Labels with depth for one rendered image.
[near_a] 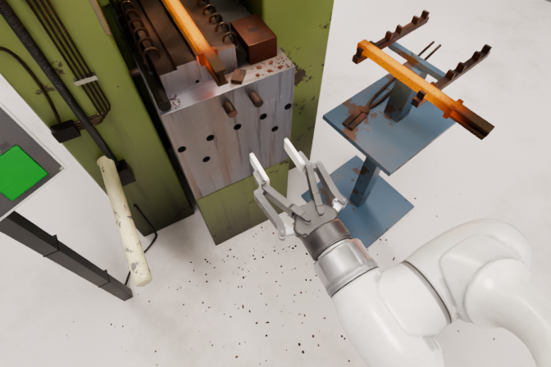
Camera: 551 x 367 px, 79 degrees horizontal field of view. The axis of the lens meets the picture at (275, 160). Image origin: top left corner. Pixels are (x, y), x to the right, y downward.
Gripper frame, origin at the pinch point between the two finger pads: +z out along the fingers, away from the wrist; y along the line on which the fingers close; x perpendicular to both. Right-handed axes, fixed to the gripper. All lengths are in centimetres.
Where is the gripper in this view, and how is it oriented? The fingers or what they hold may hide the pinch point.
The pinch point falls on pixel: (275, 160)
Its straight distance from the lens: 65.1
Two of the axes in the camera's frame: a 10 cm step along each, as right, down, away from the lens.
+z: -4.7, -7.3, 5.0
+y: 8.8, -3.9, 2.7
